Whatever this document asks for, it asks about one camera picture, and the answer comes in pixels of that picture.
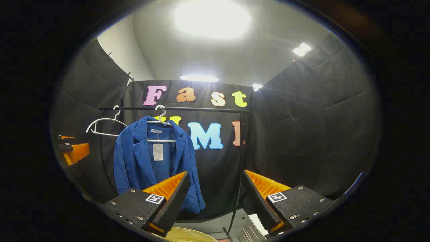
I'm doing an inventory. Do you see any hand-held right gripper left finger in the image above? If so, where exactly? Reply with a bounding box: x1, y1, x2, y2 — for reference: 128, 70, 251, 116
100, 171, 192, 238

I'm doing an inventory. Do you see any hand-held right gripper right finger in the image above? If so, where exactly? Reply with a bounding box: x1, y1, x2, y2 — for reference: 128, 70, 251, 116
242, 170, 336, 237

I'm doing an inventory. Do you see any beige laundry hamper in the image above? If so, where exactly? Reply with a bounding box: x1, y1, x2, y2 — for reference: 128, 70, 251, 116
164, 227, 219, 242

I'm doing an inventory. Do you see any blue corduroy jacket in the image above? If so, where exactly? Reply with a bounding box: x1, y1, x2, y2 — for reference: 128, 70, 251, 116
113, 116, 206, 214

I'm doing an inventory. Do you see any white clothes hanger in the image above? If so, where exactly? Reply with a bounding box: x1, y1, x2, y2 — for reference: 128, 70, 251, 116
146, 105, 176, 143
86, 105, 128, 137

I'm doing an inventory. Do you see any black metal clothes rack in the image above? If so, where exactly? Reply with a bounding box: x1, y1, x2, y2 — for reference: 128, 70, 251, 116
99, 106, 252, 242

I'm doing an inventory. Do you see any white slatted basket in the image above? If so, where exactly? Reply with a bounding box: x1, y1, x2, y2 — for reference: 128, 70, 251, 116
238, 214, 269, 242

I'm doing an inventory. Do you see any long ceiling light strip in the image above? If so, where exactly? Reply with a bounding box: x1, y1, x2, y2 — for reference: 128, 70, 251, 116
180, 75, 219, 83

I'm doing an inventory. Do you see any large ceiling light panel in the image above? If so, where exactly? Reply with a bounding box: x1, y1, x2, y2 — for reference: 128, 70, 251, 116
174, 0, 252, 39

